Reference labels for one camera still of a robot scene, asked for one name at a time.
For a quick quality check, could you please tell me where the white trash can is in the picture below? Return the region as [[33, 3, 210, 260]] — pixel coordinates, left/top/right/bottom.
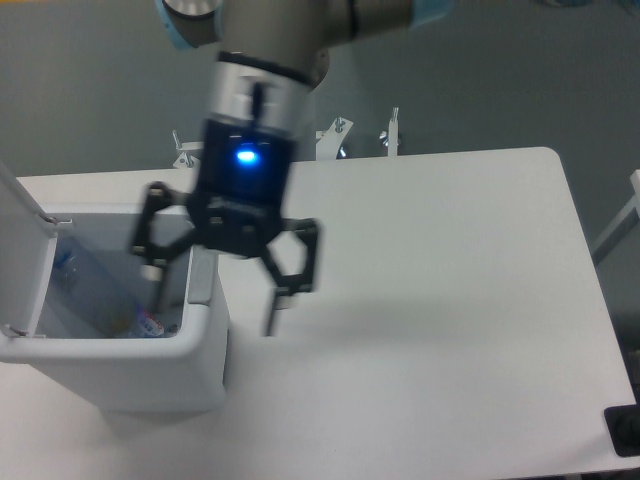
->
[[1, 205, 229, 412]]

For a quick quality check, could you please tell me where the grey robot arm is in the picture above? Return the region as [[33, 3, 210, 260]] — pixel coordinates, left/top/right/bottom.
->
[[130, 1, 452, 335]]

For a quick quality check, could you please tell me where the white frame leg right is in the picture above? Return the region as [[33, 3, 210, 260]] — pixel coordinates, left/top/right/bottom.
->
[[591, 170, 639, 266]]

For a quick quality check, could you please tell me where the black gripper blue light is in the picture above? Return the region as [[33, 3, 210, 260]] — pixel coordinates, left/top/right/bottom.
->
[[128, 119, 322, 337]]

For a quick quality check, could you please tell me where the white trash can lid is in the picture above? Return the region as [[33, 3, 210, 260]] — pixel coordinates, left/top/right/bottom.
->
[[1, 166, 73, 339]]

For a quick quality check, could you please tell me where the white frame bracket right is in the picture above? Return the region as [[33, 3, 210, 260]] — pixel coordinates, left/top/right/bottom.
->
[[379, 106, 400, 157]]

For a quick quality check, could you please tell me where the white frame bracket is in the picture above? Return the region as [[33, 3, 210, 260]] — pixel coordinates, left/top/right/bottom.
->
[[172, 130, 204, 169], [379, 106, 400, 157], [315, 117, 354, 161]]

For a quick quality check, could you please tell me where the white frame bracket left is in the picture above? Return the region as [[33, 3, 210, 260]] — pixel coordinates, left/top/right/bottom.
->
[[172, 130, 204, 169]]

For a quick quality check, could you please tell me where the clear plastic water bottle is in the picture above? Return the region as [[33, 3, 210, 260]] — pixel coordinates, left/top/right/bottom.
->
[[50, 237, 165, 338]]

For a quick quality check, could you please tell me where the white frame bracket middle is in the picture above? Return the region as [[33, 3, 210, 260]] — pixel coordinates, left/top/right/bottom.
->
[[315, 117, 354, 161]]

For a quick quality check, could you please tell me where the black table clamp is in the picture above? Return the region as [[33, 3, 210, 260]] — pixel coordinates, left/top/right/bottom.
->
[[604, 404, 639, 458]]

